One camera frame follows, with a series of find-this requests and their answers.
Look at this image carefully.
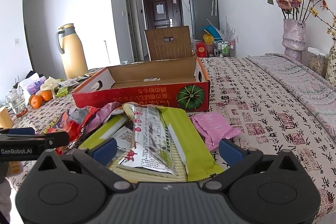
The pink snack packet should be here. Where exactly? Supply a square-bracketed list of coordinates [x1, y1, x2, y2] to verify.
[190, 112, 242, 151]

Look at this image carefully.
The long green snack bar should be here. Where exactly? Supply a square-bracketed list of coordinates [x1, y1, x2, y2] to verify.
[159, 106, 224, 181]

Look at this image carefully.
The red orange chip bag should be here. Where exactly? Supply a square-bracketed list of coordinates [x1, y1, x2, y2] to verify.
[42, 105, 112, 155]

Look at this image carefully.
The white red-lettered snack packet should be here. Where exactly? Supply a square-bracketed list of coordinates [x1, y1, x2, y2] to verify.
[118, 103, 175, 177]

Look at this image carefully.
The drinking glass with goji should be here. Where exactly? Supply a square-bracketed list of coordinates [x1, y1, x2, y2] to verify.
[6, 94, 28, 118]

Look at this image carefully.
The front orange mandarin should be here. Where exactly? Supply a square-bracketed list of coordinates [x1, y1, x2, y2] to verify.
[29, 94, 43, 109]

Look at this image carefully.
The orange mandarin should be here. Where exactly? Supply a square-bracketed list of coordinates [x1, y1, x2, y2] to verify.
[29, 94, 43, 109]
[39, 90, 53, 102]

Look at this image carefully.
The calligraphy print tablecloth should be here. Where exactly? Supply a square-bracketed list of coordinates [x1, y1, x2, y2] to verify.
[4, 56, 336, 204]

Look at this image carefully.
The rear orange mandarin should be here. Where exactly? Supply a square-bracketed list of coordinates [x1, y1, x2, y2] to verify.
[39, 90, 53, 102]

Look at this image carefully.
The purple tissue pack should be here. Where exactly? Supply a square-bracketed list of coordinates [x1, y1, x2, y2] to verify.
[19, 73, 46, 95]

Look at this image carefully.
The cream artificial flower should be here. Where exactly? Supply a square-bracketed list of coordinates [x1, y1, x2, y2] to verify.
[36, 77, 61, 99]

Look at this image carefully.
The red cardboard pumpkin box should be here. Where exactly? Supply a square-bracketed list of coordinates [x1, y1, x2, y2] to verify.
[72, 57, 210, 112]

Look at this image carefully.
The yellow thermos jug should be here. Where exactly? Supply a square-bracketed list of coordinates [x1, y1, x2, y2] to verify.
[56, 23, 88, 79]

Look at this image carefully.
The brown wooden chair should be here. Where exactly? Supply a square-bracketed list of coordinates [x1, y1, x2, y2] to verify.
[145, 26, 193, 61]

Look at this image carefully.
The clear lidded food container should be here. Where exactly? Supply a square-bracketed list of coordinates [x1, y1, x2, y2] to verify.
[307, 47, 329, 77]

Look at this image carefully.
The floral ceramic vase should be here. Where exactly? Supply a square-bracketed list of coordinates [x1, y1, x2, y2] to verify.
[325, 39, 336, 86]

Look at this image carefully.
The pink textured flower vase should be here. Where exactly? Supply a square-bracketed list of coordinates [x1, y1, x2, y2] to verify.
[282, 19, 306, 63]

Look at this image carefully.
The grey refrigerator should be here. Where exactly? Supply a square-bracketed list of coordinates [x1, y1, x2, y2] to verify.
[189, 0, 219, 40]

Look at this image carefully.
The dark brown entrance door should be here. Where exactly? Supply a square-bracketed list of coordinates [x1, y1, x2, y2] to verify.
[143, 0, 184, 30]

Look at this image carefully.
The metal wire storage cart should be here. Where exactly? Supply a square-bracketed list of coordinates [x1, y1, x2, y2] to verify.
[213, 39, 236, 57]

